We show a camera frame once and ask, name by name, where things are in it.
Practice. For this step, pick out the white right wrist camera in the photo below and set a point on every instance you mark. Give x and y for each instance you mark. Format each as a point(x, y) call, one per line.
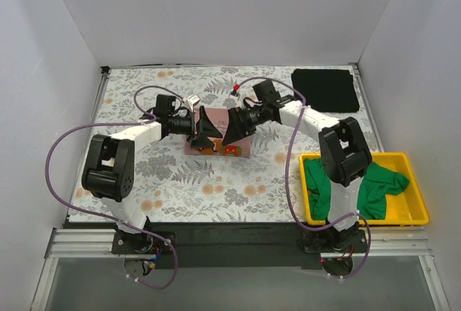
point(236, 93)

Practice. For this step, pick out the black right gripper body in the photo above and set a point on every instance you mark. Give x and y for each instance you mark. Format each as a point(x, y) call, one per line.
point(242, 120)

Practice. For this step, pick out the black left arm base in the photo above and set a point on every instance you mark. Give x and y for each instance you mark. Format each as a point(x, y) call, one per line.
point(138, 243)

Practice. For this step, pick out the green t shirt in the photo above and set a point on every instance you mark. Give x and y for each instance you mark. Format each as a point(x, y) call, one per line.
point(375, 186)

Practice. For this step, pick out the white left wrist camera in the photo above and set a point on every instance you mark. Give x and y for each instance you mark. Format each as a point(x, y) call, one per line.
point(191, 102)

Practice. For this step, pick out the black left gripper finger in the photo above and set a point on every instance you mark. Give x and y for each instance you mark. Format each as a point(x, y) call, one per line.
point(201, 142)
point(205, 127)

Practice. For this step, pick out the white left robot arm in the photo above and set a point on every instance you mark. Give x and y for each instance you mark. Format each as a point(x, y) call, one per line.
point(110, 162)

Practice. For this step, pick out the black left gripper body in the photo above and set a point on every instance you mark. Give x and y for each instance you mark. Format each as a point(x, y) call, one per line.
point(194, 126)

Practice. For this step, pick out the yellow plastic bin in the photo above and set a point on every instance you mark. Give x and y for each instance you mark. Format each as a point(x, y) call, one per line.
point(406, 208)

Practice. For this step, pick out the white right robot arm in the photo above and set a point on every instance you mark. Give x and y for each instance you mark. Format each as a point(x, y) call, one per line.
point(345, 156)

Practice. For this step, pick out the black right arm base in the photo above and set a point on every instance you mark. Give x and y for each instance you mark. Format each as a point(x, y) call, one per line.
point(331, 241)

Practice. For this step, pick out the folded black t shirt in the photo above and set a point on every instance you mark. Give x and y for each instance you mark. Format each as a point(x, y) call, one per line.
point(327, 90)

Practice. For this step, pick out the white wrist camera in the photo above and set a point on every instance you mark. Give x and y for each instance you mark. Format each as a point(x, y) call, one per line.
point(236, 93)
point(191, 102)

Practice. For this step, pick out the floral patterned table mat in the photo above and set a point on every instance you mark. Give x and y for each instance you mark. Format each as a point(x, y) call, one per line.
point(173, 186)

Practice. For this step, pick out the pink t shirt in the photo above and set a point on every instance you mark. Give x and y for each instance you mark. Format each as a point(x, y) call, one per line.
point(219, 118)

